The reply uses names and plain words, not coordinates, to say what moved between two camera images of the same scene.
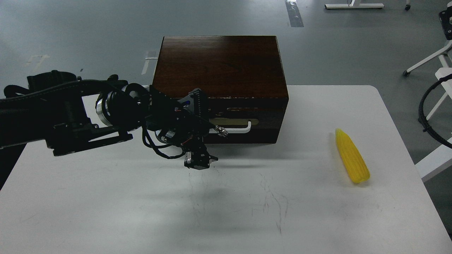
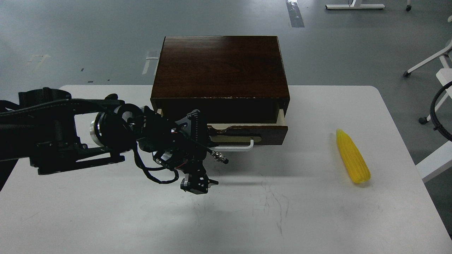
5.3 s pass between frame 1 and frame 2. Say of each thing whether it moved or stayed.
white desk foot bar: stayed
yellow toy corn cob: stayed
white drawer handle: moved
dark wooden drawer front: moved
